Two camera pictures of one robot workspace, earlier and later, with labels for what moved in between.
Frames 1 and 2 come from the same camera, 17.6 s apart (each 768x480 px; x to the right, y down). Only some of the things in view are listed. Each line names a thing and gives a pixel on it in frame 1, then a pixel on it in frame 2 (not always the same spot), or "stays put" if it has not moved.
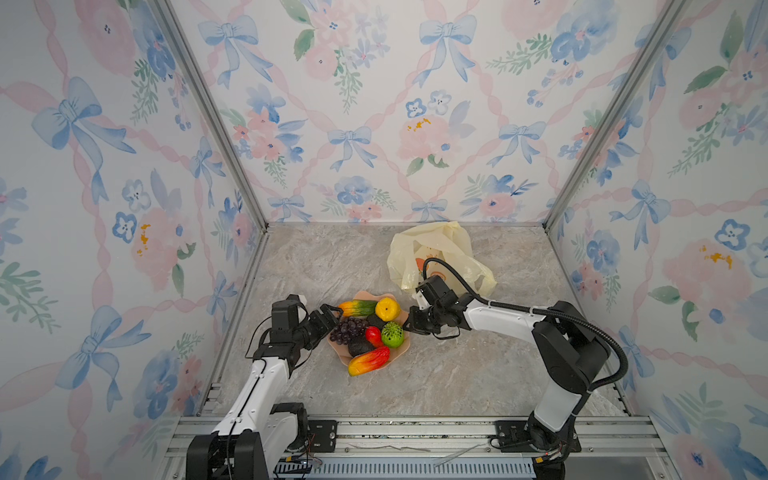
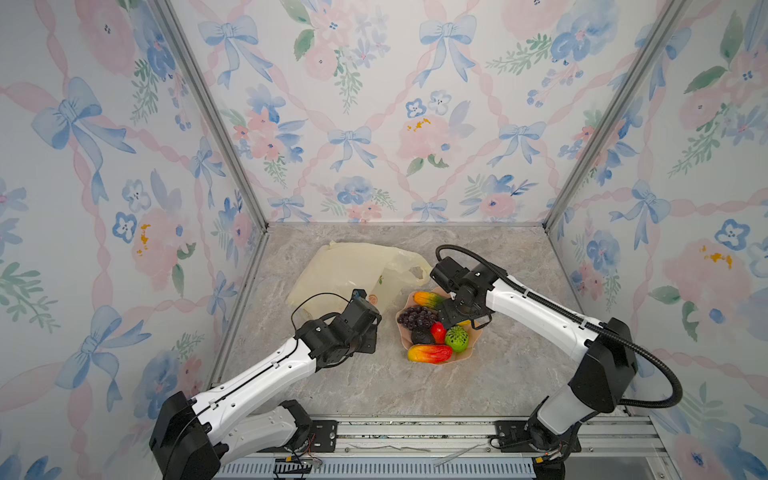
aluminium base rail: (450, 448) stays put
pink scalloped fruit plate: (340, 352) to (473, 330)
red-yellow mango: (369, 361) to (425, 353)
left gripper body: (301, 335) to (366, 343)
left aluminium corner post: (206, 90) stays put
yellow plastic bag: (410, 250) to (343, 268)
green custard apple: (392, 334) to (457, 338)
